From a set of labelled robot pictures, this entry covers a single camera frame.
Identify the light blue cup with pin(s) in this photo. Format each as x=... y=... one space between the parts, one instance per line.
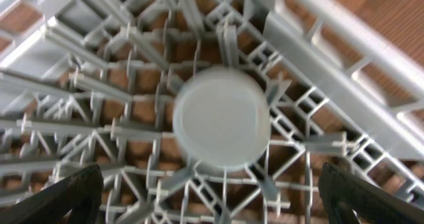
x=221 y=118

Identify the grey dishwasher rack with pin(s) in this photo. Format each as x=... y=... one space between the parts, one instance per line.
x=95 y=82

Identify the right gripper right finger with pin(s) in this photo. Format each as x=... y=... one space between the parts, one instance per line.
x=347 y=197

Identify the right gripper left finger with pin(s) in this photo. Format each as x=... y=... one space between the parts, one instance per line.
x=78 y=195

